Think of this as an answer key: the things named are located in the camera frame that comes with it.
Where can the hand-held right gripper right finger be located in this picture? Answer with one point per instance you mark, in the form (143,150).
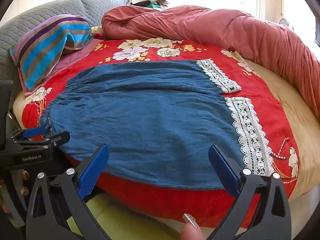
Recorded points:
(225,172)

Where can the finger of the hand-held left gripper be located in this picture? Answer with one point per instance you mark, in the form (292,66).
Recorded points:
(35,132)
(57,138)

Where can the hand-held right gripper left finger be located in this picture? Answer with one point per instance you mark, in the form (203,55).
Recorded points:
(95,170)

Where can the blue pants with lace trim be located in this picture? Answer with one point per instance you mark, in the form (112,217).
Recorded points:
(150,117)

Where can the person's left hand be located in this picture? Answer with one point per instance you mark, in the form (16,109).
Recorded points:
(25,177)

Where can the person's right hand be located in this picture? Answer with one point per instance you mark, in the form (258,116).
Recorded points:
(192,231)

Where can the yellow-green cloth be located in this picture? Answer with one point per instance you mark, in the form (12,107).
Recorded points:
(120,215)

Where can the red floral blanket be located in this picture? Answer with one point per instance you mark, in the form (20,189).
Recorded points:
(262,110)

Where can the pink quilted pillow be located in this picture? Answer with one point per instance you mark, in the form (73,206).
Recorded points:
(72,57)

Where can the striped blue brown towel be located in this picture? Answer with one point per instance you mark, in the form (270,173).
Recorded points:
(42,47)

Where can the grey quilted headboard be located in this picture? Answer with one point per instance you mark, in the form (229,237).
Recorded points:
(37,12)

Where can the pink-red comforter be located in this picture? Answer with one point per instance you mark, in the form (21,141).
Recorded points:
(200,22)

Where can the white fan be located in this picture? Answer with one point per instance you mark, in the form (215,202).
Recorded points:
(283,22)

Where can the pile of clothes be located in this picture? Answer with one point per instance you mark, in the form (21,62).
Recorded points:
(152,4)

